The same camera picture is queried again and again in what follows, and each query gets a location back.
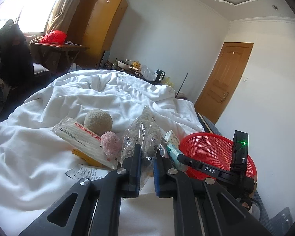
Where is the clear plastic bag with towel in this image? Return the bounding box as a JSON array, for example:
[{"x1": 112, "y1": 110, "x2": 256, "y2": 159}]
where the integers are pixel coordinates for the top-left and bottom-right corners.
[{"x1": 120, "y1": 106, "x2": 162, "y2": 188}]

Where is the green white sachet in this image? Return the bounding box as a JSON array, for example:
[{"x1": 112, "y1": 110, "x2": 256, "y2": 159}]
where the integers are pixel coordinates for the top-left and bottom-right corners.
[{"x1": 166, "y1": 143, "x2": 183, "y2": 166}]

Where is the red plastic mesh basket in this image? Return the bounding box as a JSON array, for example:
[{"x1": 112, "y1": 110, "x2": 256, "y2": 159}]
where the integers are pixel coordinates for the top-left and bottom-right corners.
[{"x1": 178, "y1": 132, "x2": 258, "y2": 180}]

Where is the white tissue pack lemon print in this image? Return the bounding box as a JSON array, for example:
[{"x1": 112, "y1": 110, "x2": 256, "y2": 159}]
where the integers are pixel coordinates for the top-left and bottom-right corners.
[{"x1": 164, "y1": 130, "x2": 180, "y2": 148}]

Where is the white paper leaflet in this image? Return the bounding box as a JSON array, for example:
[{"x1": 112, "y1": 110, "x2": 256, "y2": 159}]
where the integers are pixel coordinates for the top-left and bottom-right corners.
[{"x1": 65, "y1": 164, "x2": 110, "y2": 181}]

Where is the yellow packet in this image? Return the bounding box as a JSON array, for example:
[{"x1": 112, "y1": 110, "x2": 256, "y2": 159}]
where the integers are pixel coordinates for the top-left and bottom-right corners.
[{"x1": 72, "y1": 149, "x2": 103, "y2": 168}]

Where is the pink plush bear in bag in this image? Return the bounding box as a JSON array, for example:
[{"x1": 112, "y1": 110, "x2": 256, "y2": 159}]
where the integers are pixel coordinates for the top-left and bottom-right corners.
[{"x1": 100, "y1": 131, "x2": 121, "y2": 160}]

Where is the grey red cardboard box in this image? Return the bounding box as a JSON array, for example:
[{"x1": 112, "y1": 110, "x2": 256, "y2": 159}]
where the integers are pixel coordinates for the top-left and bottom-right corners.
[{"x1": 51, "y1": 117, "x2": 118, "y2": 169}]

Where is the white duvet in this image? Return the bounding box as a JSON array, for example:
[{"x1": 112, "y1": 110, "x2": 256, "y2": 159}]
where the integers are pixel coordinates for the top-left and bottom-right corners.
[{"x1": 0, "y1": 70, "x2": 203, "y2": 235}]

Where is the yellow plastic bag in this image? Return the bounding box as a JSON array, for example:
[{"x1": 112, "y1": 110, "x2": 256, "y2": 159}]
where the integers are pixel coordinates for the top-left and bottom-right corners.
[{"x1": 162, "y1": 77, "x2": 174, "y2": 87}]

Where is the beige fluffy ball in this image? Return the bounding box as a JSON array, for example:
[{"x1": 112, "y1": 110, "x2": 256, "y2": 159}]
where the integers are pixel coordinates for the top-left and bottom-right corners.
[{"x1": 84, "y1": 109, "x2": 113, "y2": 136}]

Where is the black electric kettle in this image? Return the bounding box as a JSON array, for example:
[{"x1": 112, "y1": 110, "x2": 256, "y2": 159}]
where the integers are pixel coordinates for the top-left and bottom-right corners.
[{"x1": 154, "y1": 69, "x2": 166, "y2": 83}]

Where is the wooden door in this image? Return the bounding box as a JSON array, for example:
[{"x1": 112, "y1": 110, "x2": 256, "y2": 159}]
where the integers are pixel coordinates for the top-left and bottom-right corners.
[{"x1": 195, "y1": 42, "x2": 254, "y2": 123}]

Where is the white cooking pot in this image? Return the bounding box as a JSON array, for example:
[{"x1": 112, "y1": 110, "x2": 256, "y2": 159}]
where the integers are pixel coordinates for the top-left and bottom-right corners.
[{"x1": 117, "y1": 59, "x2": 140, "y2": 71}]

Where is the dark wooden desk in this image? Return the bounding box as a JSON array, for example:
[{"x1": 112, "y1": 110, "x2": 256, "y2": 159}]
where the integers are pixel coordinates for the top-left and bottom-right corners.
[{"x1": 32, "y1": 43, "x2": 89, "y2": 75}]

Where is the black clothes pile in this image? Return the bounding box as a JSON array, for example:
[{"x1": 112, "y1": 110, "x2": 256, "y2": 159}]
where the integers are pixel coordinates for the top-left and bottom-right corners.
[{"x1": 0, "y1": 19, "x2": 34, "y2": 106}]

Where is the wooden wardrobe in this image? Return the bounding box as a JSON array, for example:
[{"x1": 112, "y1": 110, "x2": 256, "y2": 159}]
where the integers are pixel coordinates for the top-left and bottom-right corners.
[{"x1": 67, "y1": 0, "x2": 128, "y2": 68}]

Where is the red cap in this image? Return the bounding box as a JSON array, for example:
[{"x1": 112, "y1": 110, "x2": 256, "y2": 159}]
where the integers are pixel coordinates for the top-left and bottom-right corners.
[{"x1": 40, "y1": 30, "x2": 67, "y2": 45}]

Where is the beige curtain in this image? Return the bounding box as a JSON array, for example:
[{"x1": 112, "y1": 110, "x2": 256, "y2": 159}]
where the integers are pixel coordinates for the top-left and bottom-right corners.
[{"x1": 46, "y1": 0, "x2": 81, "y2": 34}]

